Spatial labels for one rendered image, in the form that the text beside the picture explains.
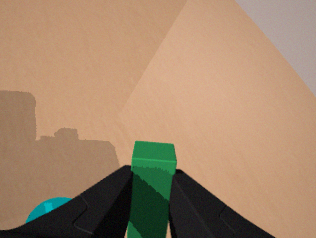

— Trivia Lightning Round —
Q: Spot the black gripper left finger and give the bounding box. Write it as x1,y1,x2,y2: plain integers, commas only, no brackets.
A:
0,165,134,238

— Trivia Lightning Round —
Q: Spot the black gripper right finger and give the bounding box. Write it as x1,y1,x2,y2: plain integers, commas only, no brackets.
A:
169,169,276,238

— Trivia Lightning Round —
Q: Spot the green rectangular post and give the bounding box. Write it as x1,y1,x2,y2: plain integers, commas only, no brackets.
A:
126,140,177,238

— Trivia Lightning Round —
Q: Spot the cyan circle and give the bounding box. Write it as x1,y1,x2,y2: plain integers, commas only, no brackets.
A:
27,196,72,223

